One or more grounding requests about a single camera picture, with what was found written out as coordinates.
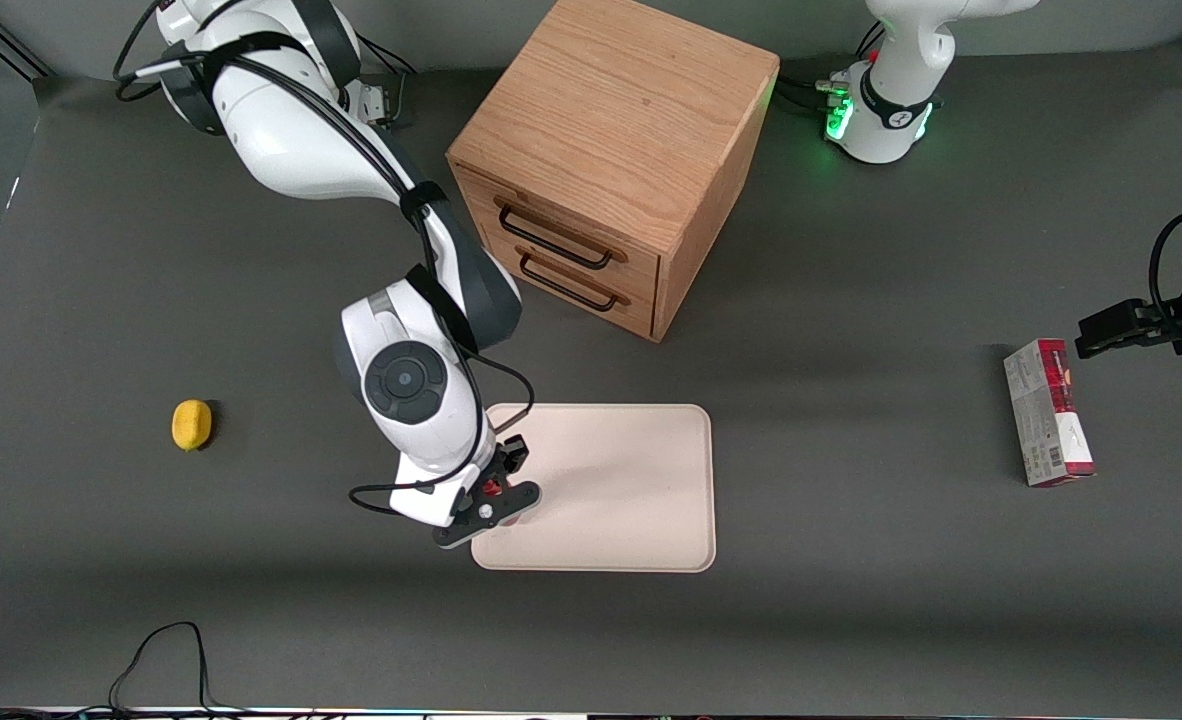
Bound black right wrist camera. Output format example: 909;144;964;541
433;480;542;549

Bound black cable on table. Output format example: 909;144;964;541
101;621;252;719

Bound red and grey carton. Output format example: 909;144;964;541
1003;338;1097;489

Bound beige rectangular tray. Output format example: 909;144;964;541
471;403;717;574

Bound yellow lemon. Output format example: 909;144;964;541
171;399;213;452

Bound dark metal drawer handle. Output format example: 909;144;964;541
494;197;629;271
516;248;632;313

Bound black base cables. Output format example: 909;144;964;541
773;75;844;118

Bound wooden drawer cabinet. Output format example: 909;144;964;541
446;0;782;344

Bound wooden drawer front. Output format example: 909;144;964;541
454;163;662;293
476;235;658;338

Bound metal connector block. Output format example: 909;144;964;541
346;75;417;131

